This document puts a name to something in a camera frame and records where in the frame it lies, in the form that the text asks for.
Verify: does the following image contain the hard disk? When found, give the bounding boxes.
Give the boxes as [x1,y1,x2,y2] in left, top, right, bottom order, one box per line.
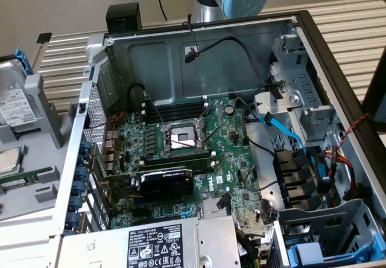
[0,46,42,133]

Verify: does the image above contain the blue disk carrier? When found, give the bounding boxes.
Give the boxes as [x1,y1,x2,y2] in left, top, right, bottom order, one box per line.
[285,234,386,268]

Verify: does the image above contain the black RAM slot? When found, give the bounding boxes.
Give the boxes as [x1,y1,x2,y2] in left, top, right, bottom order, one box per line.
[141,152,217,165]
[141,159,217,175]
[141,106,209,123]
[144,96,209,111]

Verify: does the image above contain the CPU socket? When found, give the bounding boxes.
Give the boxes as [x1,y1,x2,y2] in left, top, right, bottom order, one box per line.
[159,120,212,160]

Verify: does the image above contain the thin metal locking lever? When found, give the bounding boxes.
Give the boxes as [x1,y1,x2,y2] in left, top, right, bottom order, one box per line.
[167,137,201,148]
[144,90,166,130]

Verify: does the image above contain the silver socket cover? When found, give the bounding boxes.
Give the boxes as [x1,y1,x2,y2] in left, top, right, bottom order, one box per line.
[195,98,224,145]

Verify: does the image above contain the green Dell motherboard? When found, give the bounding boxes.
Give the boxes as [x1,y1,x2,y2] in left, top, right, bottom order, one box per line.
[104,95,274,238]

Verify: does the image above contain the black Nvidia graphics card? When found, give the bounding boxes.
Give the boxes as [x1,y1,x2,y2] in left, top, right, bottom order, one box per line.
[101,167,195,201]

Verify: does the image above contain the open grey PC case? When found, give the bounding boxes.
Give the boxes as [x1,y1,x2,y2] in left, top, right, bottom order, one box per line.
[49,10,386,268]

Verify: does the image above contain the silver finned heat sink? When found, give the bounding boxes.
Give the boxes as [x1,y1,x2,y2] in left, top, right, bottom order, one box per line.
[201,197,233,217]

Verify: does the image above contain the blue card clip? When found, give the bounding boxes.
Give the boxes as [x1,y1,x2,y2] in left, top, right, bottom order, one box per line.
[72,180,88,197]
[80,139,93,156]
[68,212,81,228]
[74,167,89,182]
[69,196,84,212]

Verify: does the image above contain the grey metal drive cage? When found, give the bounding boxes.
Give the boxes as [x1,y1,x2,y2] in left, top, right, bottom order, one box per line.
[253,34,341,142]

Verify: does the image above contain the small black box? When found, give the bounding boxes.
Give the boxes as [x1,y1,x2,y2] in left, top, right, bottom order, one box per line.
[105,2,142,35]

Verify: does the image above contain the grey power supply with label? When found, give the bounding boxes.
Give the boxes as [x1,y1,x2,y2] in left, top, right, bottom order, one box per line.
[60,215,242,268]

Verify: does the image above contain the grey parts rack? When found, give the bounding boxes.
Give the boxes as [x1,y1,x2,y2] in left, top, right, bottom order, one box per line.
[0,74,80,223]

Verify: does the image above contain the green RAM stick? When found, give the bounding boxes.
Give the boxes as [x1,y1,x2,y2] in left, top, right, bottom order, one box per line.
[0,167,54,190]

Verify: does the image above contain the silver CPU chip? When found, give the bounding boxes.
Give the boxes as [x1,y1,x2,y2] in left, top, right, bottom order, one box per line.
[0,145,28,174]

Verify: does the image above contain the long black wire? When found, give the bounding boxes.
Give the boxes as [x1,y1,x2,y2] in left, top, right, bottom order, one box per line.
[241,98,277,160]

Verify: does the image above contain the black looped wire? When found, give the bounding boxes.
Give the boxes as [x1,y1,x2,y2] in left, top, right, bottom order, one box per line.
[128,82,150,112]

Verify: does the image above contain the black power wire with plug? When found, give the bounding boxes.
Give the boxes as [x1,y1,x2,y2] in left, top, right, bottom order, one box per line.
[183,36,286,100]

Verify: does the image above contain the blue flat data wire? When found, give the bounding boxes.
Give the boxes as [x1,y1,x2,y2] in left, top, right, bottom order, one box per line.
[259,112,328,187]

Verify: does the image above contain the black plastic duct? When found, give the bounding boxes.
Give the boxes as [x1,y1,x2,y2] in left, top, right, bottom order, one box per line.
[273,147,322,213]

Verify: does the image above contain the mixed wire bundle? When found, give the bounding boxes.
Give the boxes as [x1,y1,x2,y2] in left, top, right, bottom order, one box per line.
[235,225,274,268]

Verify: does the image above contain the yellow red power wires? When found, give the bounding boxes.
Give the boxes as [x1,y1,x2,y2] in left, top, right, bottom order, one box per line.
[324,148,372,202]

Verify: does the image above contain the red black twisted wire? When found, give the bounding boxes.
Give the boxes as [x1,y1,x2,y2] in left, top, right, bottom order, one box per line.
[336,113,371,153]

